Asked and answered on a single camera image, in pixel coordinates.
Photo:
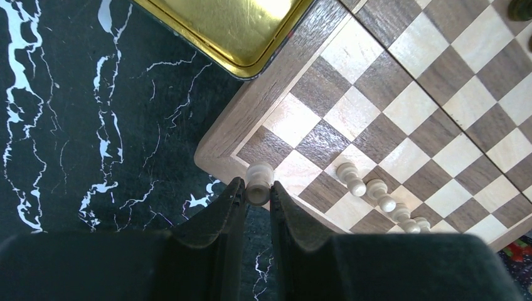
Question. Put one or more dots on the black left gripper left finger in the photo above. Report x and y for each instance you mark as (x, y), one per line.
(197, 260)

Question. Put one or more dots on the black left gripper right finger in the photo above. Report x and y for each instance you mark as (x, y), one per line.
(316, 263)

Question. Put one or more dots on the white rook chess piece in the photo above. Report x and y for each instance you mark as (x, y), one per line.
(259, 178)

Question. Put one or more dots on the wooden chess board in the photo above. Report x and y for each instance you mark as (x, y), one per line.
(432, 97)

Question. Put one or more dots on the gold tin with white pieces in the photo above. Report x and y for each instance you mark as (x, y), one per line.
(242, 36)

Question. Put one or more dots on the row of dark chess pieces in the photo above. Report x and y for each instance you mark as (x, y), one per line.
(519, 10)

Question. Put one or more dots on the empty gold square tin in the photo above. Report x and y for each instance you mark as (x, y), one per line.
(517, 259)

